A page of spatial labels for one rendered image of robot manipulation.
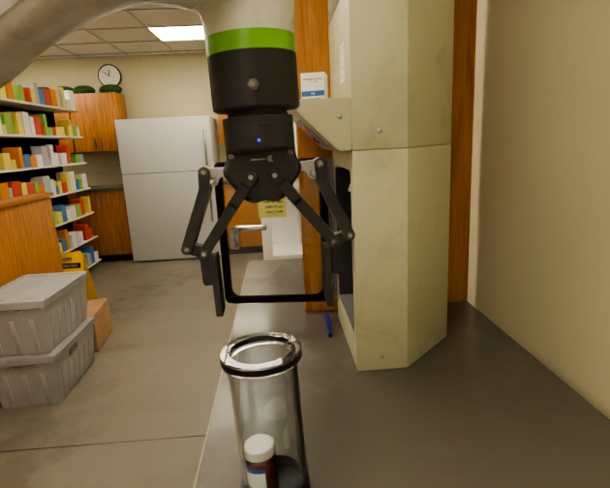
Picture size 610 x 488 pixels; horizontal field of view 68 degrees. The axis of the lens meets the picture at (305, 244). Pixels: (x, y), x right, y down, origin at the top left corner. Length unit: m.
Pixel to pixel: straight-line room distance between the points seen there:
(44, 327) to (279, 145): 2.56
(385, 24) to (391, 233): 0.39
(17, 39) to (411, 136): 0.66
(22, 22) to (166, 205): 5.50
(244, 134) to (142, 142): 5.54
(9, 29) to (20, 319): 2.50
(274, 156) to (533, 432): 0.64
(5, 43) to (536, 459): 0.88
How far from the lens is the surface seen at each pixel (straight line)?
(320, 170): 0.49
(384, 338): 1.00
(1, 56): 0.61
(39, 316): 2.91
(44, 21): 0.52
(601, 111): 0.98
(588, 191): 1.00
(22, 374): 3.11
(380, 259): 0.94
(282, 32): 0.48
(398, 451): 0.81
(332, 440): 0.83
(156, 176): 5.97
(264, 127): 0.46
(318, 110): 0.89
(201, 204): 0.50
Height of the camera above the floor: 1.43
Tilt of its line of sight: 13 degrees down
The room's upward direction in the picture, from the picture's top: 3 degrees counter-clockwise
